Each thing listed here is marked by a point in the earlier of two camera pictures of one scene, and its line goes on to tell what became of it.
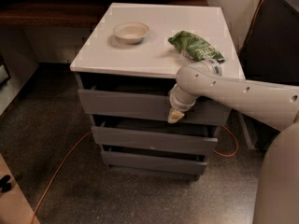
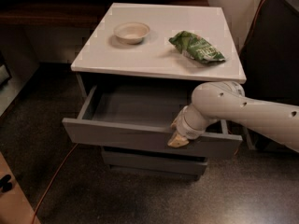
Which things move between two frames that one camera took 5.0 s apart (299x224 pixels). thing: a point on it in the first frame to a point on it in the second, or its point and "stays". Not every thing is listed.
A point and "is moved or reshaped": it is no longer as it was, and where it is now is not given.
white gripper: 183,105 to 189,129
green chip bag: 195,47 stays
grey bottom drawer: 153,160 stays
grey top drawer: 142,105 is moved or reshaped
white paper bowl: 130,33 stays
